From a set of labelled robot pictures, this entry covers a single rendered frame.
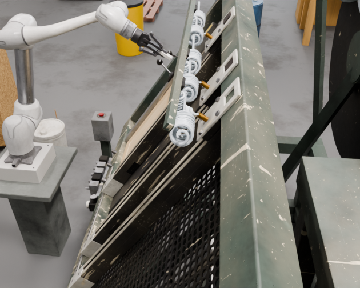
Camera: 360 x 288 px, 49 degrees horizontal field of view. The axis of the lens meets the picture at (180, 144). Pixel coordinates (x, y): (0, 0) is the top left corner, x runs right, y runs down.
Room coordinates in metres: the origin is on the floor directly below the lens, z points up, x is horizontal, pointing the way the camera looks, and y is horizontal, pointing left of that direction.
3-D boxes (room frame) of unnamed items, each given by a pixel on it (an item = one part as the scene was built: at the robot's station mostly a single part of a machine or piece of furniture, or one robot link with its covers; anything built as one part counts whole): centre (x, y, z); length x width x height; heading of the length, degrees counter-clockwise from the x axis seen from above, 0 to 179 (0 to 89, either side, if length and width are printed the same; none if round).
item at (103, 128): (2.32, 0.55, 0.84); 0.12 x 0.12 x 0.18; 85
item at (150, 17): (7.15, 0.73, 0.05); 1.12 x 0.75 x 0.10; 170
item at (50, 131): (2.99, 1.21, 0.24); 0.32 x 0.30 x 0.47; 172
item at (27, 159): (1.96, 1.00, 0.88); 0.22 x 0.18 x 0.06; 173
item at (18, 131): (1.99, 1.00, 1.02); 0.18 x 0.16 x 0.22; 179
